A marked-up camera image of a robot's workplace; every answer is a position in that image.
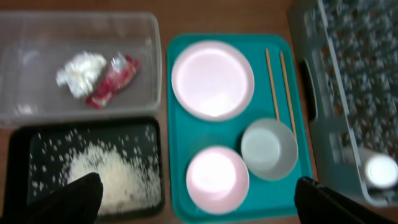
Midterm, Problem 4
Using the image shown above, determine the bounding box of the wooden chopstick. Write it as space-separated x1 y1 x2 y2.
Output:
265 48 280 121
279 52 297 138

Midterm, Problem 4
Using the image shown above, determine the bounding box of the red snack wrapper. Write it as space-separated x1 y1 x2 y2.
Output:
85 53 141 110

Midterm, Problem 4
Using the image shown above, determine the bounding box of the grey bowl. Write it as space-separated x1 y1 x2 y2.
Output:
241 118 299 181

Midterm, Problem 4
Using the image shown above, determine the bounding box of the grey dishwasher rack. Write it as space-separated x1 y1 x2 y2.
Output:
288 0 397 207

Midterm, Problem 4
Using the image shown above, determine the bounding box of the teal serving tray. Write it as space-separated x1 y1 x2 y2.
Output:
167 34 312 223

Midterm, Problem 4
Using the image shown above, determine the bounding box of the rice pile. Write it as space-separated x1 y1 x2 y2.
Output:
29 126 162 215

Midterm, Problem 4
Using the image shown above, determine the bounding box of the pink bowl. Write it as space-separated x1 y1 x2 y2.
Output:
186 145 250 215

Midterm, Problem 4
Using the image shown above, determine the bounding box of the large white plate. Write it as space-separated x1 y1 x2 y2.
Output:
171 40 255 122

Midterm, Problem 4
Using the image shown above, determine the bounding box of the white cup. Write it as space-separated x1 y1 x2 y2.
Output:
358 147 397 190

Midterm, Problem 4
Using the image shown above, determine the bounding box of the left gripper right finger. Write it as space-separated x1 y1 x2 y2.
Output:
294 176 394 224

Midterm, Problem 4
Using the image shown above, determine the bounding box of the clear plastic bin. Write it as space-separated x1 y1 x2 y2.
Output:
1 11 162 129

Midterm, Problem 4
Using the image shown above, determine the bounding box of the white tissue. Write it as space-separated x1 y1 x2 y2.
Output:
56 52 107 98

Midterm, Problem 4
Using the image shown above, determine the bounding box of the right wooden chopstick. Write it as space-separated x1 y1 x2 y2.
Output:
279 52 297 138

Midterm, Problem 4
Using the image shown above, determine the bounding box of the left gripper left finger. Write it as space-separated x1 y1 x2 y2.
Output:
1 172 103 224

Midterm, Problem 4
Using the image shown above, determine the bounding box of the left wooden chopstick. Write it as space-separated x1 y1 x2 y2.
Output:
265 48 280 121

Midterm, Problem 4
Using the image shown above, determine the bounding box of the black plastic tray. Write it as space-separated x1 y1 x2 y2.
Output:
3 117 163 215

